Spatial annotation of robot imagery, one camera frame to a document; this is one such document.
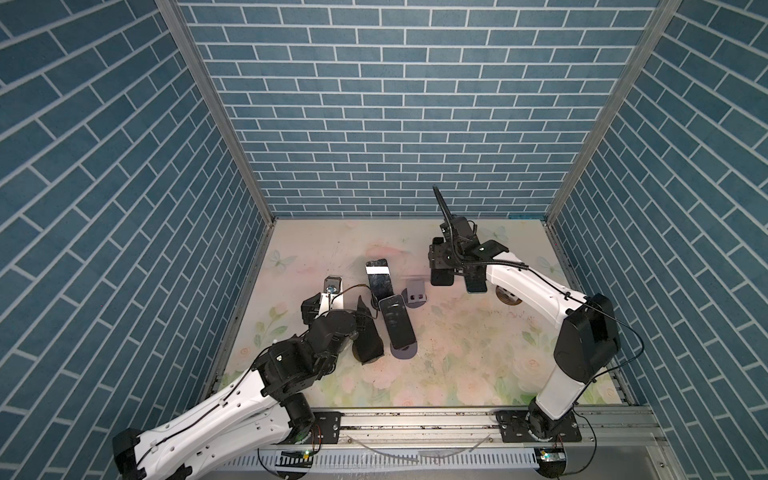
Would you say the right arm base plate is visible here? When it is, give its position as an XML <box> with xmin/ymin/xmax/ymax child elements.
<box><xmin>493</xmin><ymin>409</ymin><xmax>582</xmax><ymax>443</ymax></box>

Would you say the purple-grey phone stand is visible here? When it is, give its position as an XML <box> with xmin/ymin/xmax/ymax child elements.
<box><xmin>390</xmin><ymin>342</ymin><xmax>418</xmax><ymax>360</ymax></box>

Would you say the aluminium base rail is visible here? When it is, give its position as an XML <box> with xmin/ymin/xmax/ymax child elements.
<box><xmin>313</xmin><ymin>405</ymin><xmax>666</xmax><ymax>448</ymax></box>

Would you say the purple-edged phone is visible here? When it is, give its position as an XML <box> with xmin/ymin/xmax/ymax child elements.
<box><xmin>379</xmin><ymin>294</ymin><xmax>417</xmax><ymax>348</ymax></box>

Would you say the black phone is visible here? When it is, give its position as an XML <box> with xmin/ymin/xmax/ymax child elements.
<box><xmin>430</xmin><ymin>268</ymin><xmax>455</xmax><ymax>287</ymax></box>
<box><xmin>365</xmin><ymin>259</ymin><xmax>394</xmax><ymax>308</ymax></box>
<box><xmin>352</xmin><ymin>296</ymin><xmax>384</xmax><ymax>365</ymax></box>
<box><xmin>463</xmin><ymin>265</ymin><xmax>487</xmax><ymax>294</ymax></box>

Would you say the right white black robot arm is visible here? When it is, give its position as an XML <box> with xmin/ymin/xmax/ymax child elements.
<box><xmin>428</xmin><ymin>213</ymin><xmax>620</xmax><ymax>441</ymax></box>

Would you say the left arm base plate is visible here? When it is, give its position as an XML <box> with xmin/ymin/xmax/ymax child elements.
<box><xmin>282</xmin><ymin>410</ymin><xmax>343</xmax><ymax>446</ymax></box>

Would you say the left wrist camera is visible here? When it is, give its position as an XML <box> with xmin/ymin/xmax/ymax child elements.
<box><xmin>320</xmin><ymin>276</ymin><xmax>344</xmax><ymax>313</ymax></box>

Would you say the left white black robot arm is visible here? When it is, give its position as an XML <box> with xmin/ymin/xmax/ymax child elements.
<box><xmin>112</xmin><ymin>301</ymin><xmax>374</xmax><ymax>479</ymax></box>

